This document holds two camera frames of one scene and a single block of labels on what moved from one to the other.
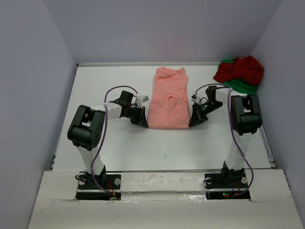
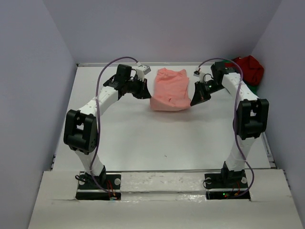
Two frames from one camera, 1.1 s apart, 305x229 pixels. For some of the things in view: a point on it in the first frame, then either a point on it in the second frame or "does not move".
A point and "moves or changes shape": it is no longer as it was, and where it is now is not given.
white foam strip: (162, 186) does not move
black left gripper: (140, 119) → (145, 92)
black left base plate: (113, 182) does not move
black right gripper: (197, 117) → (199, 95)
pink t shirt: (169, 106) moves or changes shape
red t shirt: (247, 68) does not move
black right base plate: (229, 180) does not move
